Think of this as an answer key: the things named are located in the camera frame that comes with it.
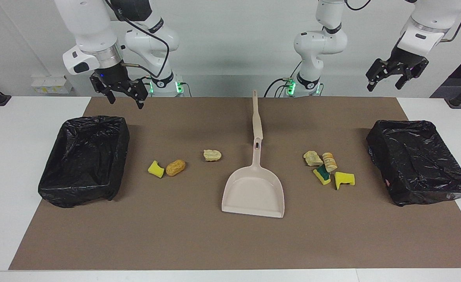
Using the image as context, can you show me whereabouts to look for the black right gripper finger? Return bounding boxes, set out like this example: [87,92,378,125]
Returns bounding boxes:
[90,74,116,104]
[128,78,148,109]

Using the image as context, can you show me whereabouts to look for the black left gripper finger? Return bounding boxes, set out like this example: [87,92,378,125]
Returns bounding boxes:
[396,63,428,90]
[366,59,391,92]

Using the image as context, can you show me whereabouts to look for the small yellow sponge piece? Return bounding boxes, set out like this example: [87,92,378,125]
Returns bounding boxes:
[148,160,165,179]

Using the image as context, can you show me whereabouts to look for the brown bread roll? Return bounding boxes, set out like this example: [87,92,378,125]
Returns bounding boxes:
[166,159,186,177]

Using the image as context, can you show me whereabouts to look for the striped croissant piece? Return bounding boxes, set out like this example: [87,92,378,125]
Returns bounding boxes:
[322,152,338,173]

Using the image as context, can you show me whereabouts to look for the large yellow sponge piece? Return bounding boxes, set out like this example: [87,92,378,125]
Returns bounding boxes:
[334,172,356,190]

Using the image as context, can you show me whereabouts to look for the green and yellow sponge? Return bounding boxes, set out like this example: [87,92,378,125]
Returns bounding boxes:
[313,164,332,186]

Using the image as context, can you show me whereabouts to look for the beige brush with black bristles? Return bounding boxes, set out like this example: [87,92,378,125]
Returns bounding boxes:
[252,90,263,140]

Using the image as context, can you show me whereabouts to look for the beige plastic dustpan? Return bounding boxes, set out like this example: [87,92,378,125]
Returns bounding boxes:
[221,137,285,219]

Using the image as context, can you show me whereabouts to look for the black bag lined bin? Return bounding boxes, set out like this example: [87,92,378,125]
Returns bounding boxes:
[366,119,461,207]
[38,115,130,208]

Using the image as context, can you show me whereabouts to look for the brown table mat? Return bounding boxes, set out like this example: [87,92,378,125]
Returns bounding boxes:
[9,97,461,271]

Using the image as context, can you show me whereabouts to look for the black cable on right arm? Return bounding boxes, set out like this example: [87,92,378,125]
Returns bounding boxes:
[105,0,170,78]

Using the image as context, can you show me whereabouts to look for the white wall socket box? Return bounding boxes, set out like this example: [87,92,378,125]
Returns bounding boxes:
[31,75,73,94]

